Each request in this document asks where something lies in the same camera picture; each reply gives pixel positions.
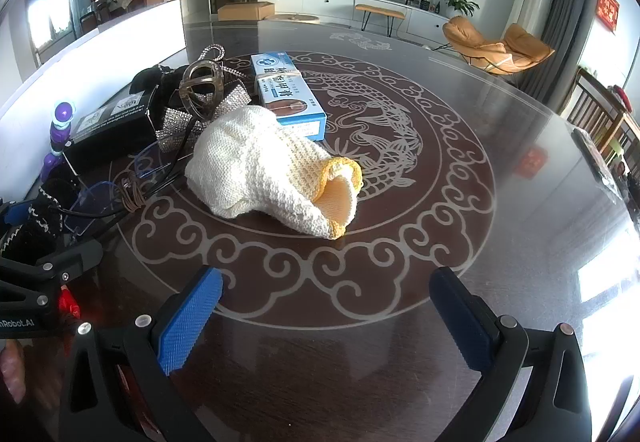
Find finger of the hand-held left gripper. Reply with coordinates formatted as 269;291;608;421
0;239;104;295
0;199;32;235

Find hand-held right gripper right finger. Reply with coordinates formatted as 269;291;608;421
429;266;593;442

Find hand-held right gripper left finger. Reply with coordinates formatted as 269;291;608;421
59;266;224;442

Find black knit pouch white stitching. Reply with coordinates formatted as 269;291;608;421
0;177;83;268

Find purple butterfly toy wand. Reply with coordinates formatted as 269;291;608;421
41;102;77;183

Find white board panel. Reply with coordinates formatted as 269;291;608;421
0;0;187;203

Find cream knitted hat yellow rim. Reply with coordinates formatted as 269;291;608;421
184;105;363;240

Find black fluffy pouch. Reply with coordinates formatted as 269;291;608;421
131;64;188;95

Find rhinestone hair claw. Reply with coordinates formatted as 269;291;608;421
199;44;248;85

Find dark patterned glass desktop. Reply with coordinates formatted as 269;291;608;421
0;17;640;442

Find person's left hand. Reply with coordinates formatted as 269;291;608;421
0;339;26;405

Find red tassel ornament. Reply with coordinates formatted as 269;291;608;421
56;286;82;320

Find black printed box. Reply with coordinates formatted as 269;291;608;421
64;89;161;175

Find rhinestone bow hair clip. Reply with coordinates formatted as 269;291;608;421
156;82;251;153

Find clear brown hair claw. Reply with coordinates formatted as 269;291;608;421
180;59;226;115

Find blue medicine box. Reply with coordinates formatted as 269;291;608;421
250;53;328;142

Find wooden chair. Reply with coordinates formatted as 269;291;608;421
560;67;640;163

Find orange lounge chair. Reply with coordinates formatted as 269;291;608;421
442;16;556;75

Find cardboard box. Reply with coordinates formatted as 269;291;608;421
217;1;276;21

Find grey curtain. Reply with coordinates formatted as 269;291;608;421
520;0;603;108

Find wooden bench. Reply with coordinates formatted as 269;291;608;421
355;3;406;38

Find white tv cabinet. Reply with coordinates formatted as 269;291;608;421
257;0;451;35

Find blue frame glasses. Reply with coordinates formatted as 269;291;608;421
67;142;171;235

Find brown hair tie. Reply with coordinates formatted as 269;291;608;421
116;172;146;213

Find red wall hanging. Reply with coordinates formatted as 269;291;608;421
596;0;621;35

